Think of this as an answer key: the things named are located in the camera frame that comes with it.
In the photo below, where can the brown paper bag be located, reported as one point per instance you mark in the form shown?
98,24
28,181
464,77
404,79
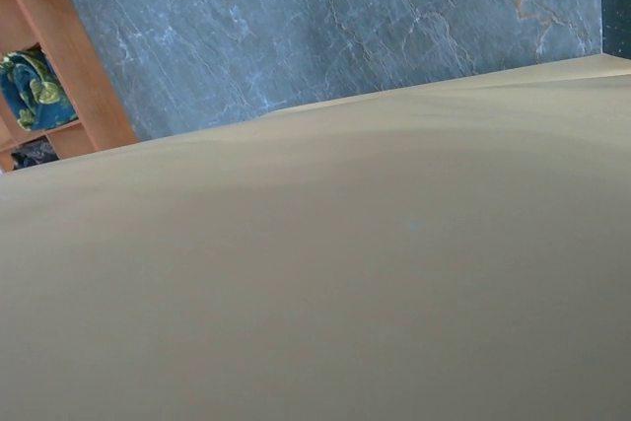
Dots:
454,251

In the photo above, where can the black rolled cloth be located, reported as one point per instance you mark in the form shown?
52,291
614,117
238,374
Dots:
33,153

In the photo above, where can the blue yellow rolled cloth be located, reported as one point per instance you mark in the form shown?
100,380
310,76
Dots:
33,92

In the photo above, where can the orange wooden compartment tray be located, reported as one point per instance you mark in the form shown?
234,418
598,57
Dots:
54,27

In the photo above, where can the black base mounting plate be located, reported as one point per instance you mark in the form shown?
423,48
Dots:
616,27

